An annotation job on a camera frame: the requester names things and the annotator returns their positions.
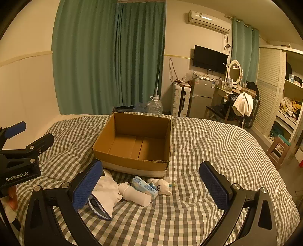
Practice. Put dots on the white plastic bottle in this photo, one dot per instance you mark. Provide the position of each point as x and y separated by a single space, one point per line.
135 196

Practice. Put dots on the white plush toy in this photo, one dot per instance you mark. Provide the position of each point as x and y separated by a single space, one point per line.
162 186

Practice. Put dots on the white thin pole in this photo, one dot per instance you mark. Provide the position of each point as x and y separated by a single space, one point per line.
158 80

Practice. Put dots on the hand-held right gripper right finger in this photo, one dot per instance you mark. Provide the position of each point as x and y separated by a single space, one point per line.
214 186

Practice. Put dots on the clear plastic bag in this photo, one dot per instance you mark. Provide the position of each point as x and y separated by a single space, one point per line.
189 75

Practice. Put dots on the clear water jug with pump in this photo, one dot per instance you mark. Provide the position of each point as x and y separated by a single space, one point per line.
155 107

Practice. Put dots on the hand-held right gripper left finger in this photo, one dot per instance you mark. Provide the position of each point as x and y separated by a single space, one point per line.
86 186

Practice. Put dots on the black wall television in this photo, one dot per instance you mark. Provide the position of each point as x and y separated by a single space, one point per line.
209 59

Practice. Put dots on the black fluffy item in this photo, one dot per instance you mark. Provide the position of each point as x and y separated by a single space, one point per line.
252 88

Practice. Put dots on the light green curtain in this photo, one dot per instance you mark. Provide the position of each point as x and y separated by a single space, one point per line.
245 52

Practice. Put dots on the white wardrobe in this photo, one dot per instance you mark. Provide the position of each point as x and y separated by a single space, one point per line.
269 82

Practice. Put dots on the silver small fridge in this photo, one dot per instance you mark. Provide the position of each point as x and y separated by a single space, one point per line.
201 99

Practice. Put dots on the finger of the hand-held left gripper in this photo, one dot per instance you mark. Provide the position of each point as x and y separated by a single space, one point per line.
40 142
15 129

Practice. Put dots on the white dressing table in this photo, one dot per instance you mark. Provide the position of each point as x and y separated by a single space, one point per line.
221 91

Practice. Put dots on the brown cardboard box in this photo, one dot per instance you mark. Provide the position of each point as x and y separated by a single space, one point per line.
132 146

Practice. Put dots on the white cloth with blue trim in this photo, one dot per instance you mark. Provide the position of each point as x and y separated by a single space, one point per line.
106 189

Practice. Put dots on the green checkered blanket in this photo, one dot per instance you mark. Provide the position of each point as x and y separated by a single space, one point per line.
201 142

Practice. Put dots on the dark wooden chair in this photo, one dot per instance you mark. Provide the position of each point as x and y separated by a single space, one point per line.
214 110

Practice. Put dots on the green window curtain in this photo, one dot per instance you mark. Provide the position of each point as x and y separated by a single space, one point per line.
90 59

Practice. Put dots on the person's left hand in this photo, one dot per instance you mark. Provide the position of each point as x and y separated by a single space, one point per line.
11 197

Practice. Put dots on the white oval mirror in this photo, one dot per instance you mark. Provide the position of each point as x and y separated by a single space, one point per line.
234 72

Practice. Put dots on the pile of clothes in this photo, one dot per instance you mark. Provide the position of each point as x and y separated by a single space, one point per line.
291 105

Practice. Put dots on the white garment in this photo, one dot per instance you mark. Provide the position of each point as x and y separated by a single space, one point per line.
242 103

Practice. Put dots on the dark floor bag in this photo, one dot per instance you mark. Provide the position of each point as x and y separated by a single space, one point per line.
123 109

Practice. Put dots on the white air conditioner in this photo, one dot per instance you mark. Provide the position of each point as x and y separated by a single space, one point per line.
208 21

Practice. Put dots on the white suitcase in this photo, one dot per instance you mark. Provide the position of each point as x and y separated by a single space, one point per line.
178 101

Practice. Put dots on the clear empty water jug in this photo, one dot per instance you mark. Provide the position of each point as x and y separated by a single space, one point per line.
142 108

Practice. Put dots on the black bag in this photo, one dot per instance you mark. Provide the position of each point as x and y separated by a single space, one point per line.
230 98

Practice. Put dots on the blue tissue pack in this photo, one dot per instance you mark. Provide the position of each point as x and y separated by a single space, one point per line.
144 185

